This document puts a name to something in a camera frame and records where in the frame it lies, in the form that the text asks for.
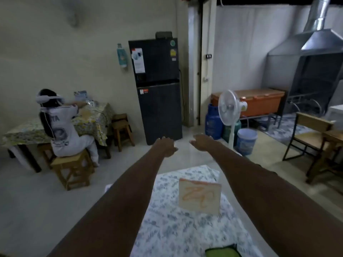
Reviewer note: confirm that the person's right hand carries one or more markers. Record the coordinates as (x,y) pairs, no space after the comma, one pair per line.
(205,143)

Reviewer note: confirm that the person's left hand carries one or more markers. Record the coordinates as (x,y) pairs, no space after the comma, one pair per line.
(164,147)

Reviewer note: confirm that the person's left thumb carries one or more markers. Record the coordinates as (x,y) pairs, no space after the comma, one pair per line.
(174,150)

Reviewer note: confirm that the person's right thumb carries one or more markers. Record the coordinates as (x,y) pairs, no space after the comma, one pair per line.
(193,142)

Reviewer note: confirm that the person's right forearm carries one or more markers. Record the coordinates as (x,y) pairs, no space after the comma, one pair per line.
(268,195)

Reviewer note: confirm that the person's left forearm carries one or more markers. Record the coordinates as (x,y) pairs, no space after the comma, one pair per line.
(120,200)

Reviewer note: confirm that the blue gas cylinder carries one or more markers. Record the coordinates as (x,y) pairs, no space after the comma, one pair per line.
(213,123)

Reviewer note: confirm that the green gas cylinder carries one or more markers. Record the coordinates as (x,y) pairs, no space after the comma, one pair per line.
(227,133)

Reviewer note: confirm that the black two-door refrigerator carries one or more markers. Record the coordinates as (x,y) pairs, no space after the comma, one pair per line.
(158,104)

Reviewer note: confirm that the white standing fan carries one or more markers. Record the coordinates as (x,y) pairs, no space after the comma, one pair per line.
(227,107)

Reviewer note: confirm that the bread slice with orange sauce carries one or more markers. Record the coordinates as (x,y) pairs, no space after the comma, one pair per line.
(199,196)

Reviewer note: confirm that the blue plastic bucket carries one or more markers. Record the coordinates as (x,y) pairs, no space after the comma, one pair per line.
(246,141)

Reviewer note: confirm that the wooden stool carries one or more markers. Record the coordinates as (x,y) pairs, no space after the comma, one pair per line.
(46,155)
(122,131)
(120,116)
(72,168)

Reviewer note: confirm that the orange chest cooler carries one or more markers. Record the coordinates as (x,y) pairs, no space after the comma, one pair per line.
(257,103)

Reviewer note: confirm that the blue floral white tablecloth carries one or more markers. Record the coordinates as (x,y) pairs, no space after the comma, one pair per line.
(171,227)

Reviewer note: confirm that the grey patterned rug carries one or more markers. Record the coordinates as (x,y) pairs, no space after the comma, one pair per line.
(286,129)

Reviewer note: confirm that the blue hanging bottle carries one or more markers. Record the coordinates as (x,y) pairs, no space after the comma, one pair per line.
(122,57)

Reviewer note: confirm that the dark box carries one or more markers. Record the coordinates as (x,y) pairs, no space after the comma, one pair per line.
(163,35)

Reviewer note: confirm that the green cloth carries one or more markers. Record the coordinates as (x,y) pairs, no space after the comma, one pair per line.
(222,251)

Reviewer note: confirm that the brown wooden table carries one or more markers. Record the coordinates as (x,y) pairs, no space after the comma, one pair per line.
(331,147)

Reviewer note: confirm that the metal range hood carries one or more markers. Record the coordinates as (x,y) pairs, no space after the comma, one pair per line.
(313,69)

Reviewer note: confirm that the white appliance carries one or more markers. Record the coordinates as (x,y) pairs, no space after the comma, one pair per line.
(336,113)

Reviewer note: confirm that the yellow floral tablecloth table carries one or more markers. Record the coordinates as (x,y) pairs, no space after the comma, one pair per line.
(24,133)

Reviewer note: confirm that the wooden chair with metal frame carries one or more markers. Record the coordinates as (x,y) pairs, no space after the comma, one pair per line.
(308,136)

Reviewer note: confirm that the metal exhaust duct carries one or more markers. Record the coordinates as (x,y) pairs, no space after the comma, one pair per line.
(317,14)

